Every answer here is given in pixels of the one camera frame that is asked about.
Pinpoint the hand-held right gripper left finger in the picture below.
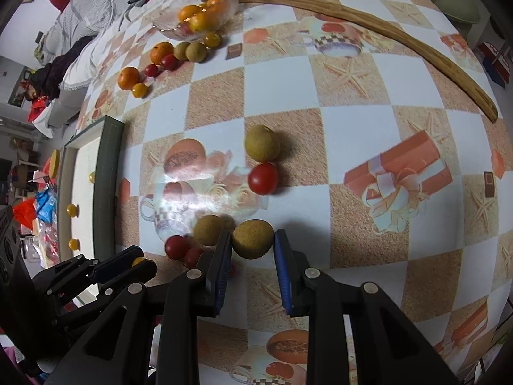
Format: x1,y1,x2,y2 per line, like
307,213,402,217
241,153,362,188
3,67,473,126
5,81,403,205
47,229,233,385

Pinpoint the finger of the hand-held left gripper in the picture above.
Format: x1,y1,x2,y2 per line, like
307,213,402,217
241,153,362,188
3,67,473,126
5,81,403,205
60,259,158,330
34,244,145,302

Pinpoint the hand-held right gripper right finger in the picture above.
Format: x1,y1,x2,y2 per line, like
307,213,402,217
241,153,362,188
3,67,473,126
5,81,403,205
273,228,461,385

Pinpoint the white tray with green rim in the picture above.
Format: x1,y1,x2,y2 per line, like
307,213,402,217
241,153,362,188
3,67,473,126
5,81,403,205
56,115,126,273

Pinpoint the red plastic bag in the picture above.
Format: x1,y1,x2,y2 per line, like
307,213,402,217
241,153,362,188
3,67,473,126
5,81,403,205
12,198,39,229

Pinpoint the clear shallow glass dish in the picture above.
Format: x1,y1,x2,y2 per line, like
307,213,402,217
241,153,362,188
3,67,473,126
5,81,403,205
139,148,270,245

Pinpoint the blue plastic bag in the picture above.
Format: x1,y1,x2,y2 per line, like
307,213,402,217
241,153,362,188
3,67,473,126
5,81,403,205
35,190,59,225

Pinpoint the checkered printed tablecloth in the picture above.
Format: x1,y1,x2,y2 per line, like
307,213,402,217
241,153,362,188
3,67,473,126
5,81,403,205
74,0,513,385

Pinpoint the white fringed blanket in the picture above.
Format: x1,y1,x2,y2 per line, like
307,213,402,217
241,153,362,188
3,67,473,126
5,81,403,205
59,36,123,92

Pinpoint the dark clothes pile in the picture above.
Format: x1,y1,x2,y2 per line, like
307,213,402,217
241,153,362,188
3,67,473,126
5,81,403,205
30,35,95,99

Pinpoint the clear glass bowl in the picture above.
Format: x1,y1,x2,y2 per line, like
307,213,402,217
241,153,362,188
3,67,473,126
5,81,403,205
150,0,240,41

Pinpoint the grey striped bedsheet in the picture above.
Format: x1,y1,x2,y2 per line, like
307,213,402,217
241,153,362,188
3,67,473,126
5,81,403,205
42,0,169,55

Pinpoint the long curved wooden stick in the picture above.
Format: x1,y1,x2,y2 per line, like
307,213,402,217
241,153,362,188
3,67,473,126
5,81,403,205
236,0,499,123

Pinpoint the green cushion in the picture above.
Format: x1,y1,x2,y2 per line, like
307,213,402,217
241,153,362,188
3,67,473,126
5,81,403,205
425,0,482,25

